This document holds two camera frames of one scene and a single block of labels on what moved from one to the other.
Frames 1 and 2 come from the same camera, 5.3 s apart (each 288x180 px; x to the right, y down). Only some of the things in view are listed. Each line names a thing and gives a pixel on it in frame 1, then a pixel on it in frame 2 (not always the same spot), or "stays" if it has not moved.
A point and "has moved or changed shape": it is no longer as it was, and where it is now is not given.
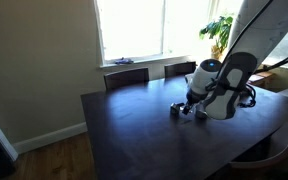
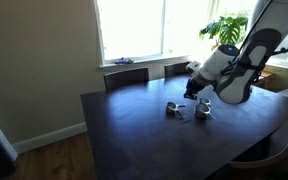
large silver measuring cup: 200,112 stays
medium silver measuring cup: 175,110 has moved or changed shape
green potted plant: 219,29 stays
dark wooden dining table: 132,134 stays
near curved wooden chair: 270,151 stays
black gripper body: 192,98 -> 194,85
